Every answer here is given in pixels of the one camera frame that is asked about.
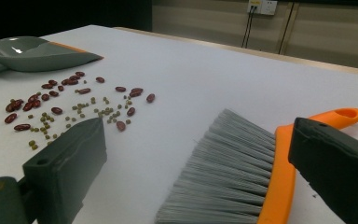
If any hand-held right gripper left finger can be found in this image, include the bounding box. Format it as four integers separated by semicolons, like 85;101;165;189
22;117;108;224

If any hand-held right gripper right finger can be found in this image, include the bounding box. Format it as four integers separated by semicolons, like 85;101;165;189
288;117;358;224

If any group of green mung beans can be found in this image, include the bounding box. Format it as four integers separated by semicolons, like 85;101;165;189
27;79;133;151

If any group of red kidney beans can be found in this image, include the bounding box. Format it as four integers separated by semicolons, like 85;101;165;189
4;71;157;133

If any orange brush with grey bristles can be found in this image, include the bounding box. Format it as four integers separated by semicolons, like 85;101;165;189
155;107;358;224

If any grey dustpan with orange edge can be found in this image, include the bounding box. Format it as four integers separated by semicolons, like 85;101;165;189
0;35;104;74

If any wooden table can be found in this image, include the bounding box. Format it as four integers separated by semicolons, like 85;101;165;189
115;26;358;78

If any black curtain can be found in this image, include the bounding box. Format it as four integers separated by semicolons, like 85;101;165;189
0;0;153;46

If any white table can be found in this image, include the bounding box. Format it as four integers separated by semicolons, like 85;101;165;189
0;24;358;224

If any wooden wall strip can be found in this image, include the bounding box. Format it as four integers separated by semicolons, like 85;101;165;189
276;2;301;57

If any black wall cable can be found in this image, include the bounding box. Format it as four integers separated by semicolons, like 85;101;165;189
241;7;254;49
245;7;257;49

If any white wall socket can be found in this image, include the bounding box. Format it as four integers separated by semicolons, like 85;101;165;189
247;0;278;16

